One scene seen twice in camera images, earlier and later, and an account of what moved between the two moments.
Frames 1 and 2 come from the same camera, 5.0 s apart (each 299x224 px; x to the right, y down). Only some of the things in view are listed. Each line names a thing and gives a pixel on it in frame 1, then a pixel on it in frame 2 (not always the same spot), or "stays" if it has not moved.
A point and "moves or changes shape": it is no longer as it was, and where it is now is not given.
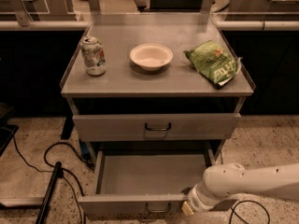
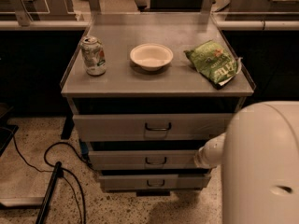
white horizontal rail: [80, 25] stays
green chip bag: [213, 60] stays
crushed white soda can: [93, 55] stays
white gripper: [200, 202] -> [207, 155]
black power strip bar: [43, 211] stays
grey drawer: [149, 183] moves or changes shape
